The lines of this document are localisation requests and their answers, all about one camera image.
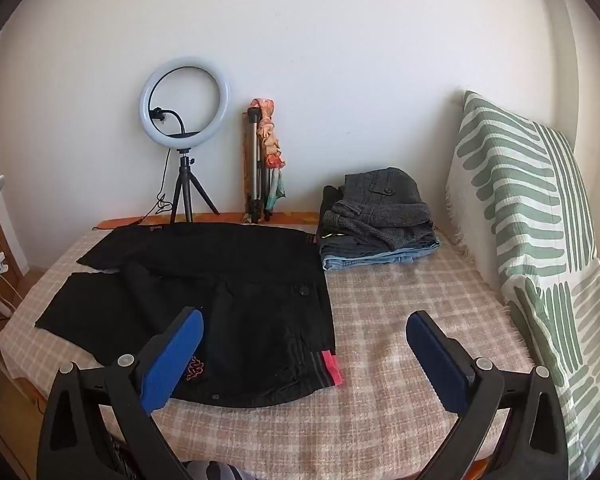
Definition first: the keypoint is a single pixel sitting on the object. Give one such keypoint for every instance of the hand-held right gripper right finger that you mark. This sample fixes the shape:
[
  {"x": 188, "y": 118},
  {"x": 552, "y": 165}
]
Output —
[{"x": 436, "y": 360}]

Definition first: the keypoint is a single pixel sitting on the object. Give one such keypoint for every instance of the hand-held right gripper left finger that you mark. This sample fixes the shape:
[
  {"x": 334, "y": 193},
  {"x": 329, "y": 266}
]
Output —
[{"x": 172, "y": 362}]

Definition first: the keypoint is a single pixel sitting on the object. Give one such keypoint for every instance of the black pants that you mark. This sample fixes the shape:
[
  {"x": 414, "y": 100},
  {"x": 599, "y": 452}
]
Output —
[{"x": 250, "y": 280}]

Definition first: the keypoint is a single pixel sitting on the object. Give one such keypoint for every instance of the orange patterned sheet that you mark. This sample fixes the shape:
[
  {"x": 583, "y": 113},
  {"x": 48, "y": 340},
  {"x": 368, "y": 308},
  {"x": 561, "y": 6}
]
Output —
[{"x": 130, "y": 221}]

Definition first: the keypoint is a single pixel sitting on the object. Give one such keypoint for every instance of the black mini tripod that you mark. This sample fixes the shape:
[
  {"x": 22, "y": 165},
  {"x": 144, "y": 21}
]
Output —
[{"x": 185, "y": 185}]

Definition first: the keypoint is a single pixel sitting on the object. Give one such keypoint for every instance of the folded black garment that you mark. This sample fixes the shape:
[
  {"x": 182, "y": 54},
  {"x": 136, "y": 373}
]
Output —
[{"x": 330, "y": 205}]

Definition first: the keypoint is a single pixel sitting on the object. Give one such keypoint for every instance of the silver folded tripod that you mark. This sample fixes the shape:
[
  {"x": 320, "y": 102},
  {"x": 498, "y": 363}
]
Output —
[{"x": 252, "y": 160}]

